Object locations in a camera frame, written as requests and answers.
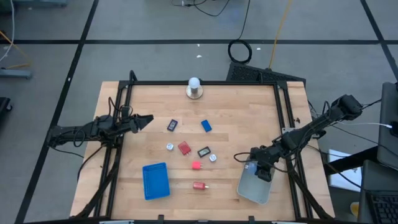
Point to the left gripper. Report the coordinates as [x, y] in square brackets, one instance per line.
[129, 124]

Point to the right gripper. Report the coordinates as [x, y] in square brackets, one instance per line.
[264, 157]

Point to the light grey plastic bin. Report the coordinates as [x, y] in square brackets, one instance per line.
[253, 190]

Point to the small white round piece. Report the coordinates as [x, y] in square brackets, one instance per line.
[169, 147]

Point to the red square box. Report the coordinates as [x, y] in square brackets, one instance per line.
[184, 148]

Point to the small white charger cube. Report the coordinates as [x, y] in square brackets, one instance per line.
[212, 158]

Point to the blue rectangular block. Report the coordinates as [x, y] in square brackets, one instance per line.
[206, 126]

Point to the small black digital display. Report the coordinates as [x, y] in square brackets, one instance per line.
[204, 152]

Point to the red plug charger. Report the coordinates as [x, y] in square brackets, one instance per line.
[199, 185]

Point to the pink-red plug adapter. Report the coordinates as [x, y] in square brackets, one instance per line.
[196, 165]

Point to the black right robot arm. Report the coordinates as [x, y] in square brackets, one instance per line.
[311, 127]

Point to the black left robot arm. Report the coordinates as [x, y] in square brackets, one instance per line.
[93, 127]

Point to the blue plastic basket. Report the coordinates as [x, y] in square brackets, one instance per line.
[155, 182]

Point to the white bulb brass lamp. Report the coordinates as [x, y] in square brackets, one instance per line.
[194, 83]

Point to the black desk beam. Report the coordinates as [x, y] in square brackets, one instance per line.
[351, 160]

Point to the yellow round object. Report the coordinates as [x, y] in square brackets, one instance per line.
[354, 209]

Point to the black perforated panel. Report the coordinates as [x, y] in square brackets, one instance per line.
[248, 73]

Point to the grey laptop with keyboard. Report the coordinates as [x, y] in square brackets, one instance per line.
[373, 177]

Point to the grey monitor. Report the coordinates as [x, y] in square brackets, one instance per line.
[388, 140]

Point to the grey metal bar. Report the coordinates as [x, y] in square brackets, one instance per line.
[15, 74]

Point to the black aluminium table frame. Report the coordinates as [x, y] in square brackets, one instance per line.
[233, 83]

